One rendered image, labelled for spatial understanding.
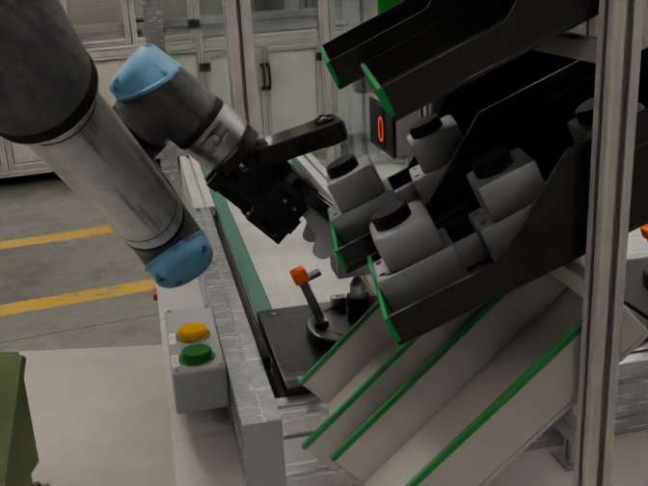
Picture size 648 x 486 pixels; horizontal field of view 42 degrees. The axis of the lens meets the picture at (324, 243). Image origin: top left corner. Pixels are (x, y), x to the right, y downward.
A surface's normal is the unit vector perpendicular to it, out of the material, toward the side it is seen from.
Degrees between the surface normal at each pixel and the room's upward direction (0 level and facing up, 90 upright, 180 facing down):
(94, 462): 0
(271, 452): 90
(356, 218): 89
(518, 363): 45
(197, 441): 0
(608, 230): 90
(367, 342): 90
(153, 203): 112
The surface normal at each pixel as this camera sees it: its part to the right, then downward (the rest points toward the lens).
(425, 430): -0.74, -0.62
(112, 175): 0.62, 0.69
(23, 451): 1.00, -0.04
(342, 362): 0.04, 0.33
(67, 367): -0.05, -0.94
